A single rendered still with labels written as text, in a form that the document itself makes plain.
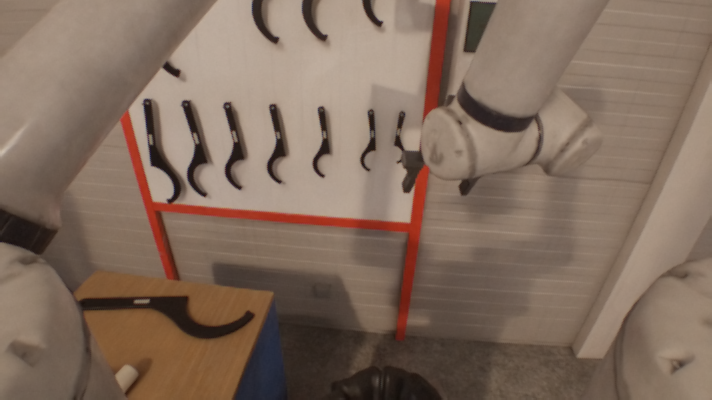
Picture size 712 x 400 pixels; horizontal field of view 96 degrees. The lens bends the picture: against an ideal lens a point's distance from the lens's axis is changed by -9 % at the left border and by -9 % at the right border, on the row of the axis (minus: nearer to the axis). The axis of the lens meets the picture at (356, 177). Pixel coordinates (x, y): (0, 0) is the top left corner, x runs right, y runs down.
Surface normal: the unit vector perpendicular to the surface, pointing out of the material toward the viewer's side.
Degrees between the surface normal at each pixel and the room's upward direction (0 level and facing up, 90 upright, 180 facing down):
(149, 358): 0
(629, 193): 90
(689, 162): 90
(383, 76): 90
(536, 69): 109
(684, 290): 12
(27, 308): 17
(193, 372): 0
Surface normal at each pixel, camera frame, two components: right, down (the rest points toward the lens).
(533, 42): -0.39, 0.63
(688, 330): -0.28, -0.87
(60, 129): 0.90, 0.21
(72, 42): 0.50, -0.19
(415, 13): -0.10, 0.46
